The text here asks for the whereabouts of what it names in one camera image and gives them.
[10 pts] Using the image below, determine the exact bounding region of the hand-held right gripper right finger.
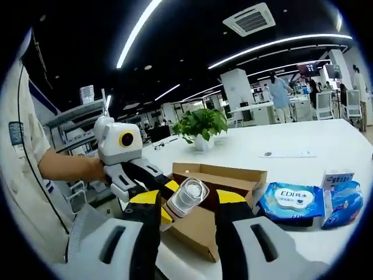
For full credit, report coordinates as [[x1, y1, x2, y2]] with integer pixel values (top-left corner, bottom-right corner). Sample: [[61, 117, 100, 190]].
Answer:
[[214, 188, 332, 280]]

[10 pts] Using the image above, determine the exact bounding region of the grey mesh office chair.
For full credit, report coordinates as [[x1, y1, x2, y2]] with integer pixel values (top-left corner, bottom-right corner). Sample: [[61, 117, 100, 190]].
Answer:
[[64, 203, 113, 263]]

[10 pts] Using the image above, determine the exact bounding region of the brown cardboard shoe box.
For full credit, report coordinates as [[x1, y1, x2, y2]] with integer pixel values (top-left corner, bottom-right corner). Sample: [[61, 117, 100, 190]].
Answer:
[[159, 162, 268, 263]]

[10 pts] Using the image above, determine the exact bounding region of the person in white shirt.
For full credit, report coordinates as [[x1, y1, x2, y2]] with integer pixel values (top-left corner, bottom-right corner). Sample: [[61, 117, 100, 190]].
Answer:
[[0, 29, 77, 263]]

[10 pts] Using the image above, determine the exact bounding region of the ceiling air conditioner vent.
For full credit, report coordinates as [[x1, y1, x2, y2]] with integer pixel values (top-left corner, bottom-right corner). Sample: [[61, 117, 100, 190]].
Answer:
[[222, 2, 276, 37]]

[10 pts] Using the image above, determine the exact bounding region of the blue floral soft tissue pack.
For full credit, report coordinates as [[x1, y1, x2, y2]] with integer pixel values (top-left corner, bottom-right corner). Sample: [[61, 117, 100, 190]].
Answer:
[[321, 180, 365, 230]]

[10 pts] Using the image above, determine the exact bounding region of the straight ceiling light strip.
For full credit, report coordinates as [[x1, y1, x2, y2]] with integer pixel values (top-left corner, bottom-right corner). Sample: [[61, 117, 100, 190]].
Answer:
[[116, 0, 163, 69]]

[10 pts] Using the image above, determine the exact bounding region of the wall display screen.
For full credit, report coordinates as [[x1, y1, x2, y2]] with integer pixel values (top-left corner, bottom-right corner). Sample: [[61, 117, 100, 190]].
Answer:
[[296, 62, 319, 78], [325, 64, 344, 79]]

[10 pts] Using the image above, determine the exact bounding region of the thin black cable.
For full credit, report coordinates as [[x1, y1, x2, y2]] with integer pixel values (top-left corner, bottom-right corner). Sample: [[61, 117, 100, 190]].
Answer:
[[16, 61, 71, 236]]

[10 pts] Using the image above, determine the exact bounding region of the small white blue carton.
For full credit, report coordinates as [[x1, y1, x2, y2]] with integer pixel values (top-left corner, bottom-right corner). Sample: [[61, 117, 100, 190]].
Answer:
[[320, 168, 355, 191]]

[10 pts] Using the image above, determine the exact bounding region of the blue wet wipes packet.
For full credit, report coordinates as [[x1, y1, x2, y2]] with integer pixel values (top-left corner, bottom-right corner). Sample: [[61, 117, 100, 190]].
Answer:
[[256, 181, 326, 226]]

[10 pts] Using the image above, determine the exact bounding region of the curved ceiling light strip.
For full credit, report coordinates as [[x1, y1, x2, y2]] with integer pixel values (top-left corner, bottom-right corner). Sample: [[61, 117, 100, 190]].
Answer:
[[207, 33, 354, 69]]

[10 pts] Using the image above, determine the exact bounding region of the white office chair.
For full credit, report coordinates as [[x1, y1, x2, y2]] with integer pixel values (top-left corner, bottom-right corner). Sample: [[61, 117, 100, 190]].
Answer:
[[315, 90, 335, 121], [344, 89, 361, 119]]

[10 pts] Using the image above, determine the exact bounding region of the small white desk gadget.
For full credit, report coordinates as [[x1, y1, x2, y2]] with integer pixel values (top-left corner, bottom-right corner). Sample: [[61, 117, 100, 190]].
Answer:
[[154, 136, 179, 151]]

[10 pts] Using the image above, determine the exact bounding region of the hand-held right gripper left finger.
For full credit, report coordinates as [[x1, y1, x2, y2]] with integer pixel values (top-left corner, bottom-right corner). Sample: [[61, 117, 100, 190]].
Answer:
[[53, 188, 164, 280]]

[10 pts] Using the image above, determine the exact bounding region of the person's left hand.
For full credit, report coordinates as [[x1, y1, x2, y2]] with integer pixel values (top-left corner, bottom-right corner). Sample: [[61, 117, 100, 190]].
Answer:
[[86, 156, 114, 187]]

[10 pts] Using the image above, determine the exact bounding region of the clear plastic jar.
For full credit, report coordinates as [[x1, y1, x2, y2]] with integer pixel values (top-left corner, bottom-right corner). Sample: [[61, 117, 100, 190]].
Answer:
[[166, 177, 211, 218]]

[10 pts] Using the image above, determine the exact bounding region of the dark chest device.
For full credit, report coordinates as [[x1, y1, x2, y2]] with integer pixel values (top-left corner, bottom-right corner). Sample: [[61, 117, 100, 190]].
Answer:
[[8, 121, 25, 146]]

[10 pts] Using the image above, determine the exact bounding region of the white table socket strip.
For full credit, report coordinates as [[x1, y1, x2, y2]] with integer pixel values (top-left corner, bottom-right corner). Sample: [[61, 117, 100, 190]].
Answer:
[[257, 149, 318, 159]]

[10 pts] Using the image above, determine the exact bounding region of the green potted plant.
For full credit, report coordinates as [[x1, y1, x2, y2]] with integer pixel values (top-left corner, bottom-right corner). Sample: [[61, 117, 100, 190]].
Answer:
[[171, 108, 229, 152]]

